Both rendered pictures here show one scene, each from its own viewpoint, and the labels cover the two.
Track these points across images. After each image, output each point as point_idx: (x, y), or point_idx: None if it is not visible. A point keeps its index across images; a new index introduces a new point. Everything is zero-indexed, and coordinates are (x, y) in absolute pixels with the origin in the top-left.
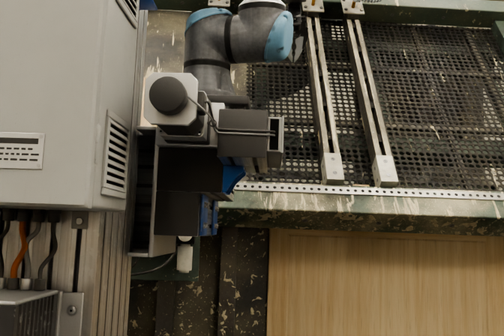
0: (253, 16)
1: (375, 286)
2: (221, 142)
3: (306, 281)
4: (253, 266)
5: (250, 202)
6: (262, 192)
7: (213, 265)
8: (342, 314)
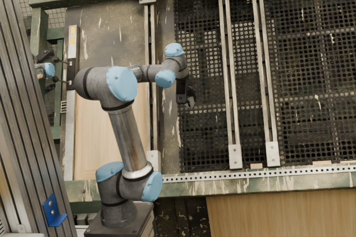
0: (130, 185)
1: (277, 209)
2: None
3: (231, 209)
4: (197, 202)
5: (180, 191)
6: (188, 182)
7: (172, 203)
8: (257, 225)
